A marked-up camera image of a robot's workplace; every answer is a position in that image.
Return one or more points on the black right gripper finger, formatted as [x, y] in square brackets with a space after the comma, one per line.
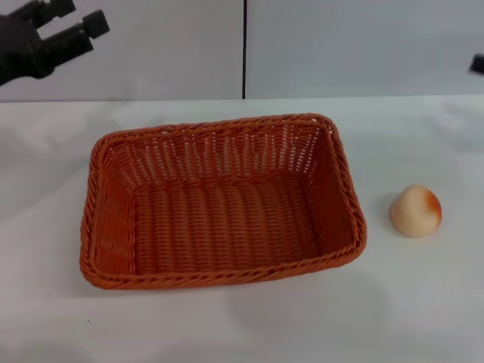
[478, 64]

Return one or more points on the toy peach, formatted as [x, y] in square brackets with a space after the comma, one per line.
[416, 211]

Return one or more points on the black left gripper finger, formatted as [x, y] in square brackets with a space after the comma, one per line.
[75, 32]
[53, 7]

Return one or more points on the orange woven wicker basket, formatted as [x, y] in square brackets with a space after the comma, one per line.
[223, 211]

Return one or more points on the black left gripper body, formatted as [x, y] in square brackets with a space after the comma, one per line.
[17, 53]

